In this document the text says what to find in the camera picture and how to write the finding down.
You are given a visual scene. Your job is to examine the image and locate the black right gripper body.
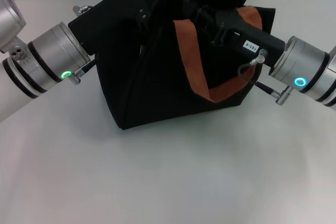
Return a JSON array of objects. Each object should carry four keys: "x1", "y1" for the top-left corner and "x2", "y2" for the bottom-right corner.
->
[{"x1": 214, "y1": 10, "x2": 286, "y2": 68}]

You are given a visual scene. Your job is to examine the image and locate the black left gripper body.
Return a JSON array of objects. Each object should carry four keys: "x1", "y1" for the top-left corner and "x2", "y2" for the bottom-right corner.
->
[{"x1": 68, "y1": 0, "x2": 151, "y2": 55}]

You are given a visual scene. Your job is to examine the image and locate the black food bag orange handles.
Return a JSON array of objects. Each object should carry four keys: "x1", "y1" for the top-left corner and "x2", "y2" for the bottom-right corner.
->
[{"x1": 94, "y1": 0, "x2": 276, "y2": 130}]

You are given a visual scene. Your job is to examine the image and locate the right gripper cable with connector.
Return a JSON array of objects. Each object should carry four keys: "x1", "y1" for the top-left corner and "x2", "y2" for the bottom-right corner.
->
[{"x1": 237, "y1": 49, "x2": 290, "y2": 105}]

